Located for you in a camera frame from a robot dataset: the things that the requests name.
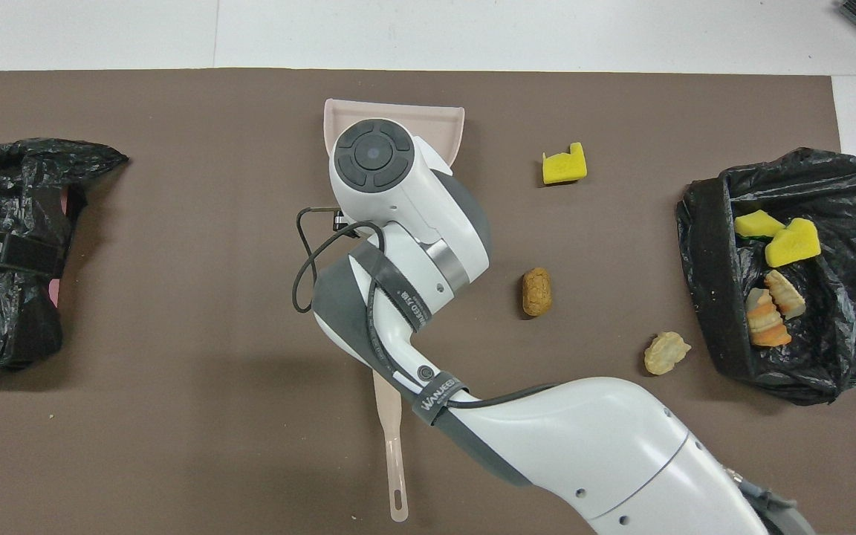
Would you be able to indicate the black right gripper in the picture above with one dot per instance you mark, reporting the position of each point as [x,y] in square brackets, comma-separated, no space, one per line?
[340,221]

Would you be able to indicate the beige plastic dustpan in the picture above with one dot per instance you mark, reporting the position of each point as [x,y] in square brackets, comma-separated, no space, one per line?
[443,126]

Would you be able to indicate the wooden brush black bristles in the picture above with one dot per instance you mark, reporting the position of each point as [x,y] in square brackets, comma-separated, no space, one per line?
[391,416]

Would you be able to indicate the brown bread nugget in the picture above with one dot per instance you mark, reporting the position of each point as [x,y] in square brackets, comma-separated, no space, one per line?
[537,291]

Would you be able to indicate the notched yellow sponge piece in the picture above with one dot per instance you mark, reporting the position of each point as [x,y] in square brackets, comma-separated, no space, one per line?
[565,165]

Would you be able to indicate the pale crinkled bread piece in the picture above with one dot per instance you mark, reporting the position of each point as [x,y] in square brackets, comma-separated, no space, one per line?
[666,353]

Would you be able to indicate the small yellow sponge wedge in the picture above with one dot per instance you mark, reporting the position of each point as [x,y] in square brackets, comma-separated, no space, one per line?
[756,223]

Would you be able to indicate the orange striped bread slice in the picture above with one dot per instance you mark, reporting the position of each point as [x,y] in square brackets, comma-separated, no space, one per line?
[766,323]

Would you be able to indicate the pale bread chunk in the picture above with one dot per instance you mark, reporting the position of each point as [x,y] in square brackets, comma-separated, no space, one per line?
[786,293]

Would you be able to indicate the large yellow sponge wedge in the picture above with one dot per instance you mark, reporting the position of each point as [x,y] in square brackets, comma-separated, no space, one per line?
[792,244]

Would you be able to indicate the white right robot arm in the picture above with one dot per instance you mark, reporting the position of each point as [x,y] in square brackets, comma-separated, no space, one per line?
[413,223]

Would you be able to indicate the black bag over pink bin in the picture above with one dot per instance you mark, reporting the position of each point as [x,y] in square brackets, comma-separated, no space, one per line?
[4,186]

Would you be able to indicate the black trash bag bin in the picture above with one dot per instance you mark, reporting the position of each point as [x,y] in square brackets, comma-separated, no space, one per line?
[844,312]

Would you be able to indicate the brown table mat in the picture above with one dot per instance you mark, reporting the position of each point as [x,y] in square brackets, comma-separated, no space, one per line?
[175,111]

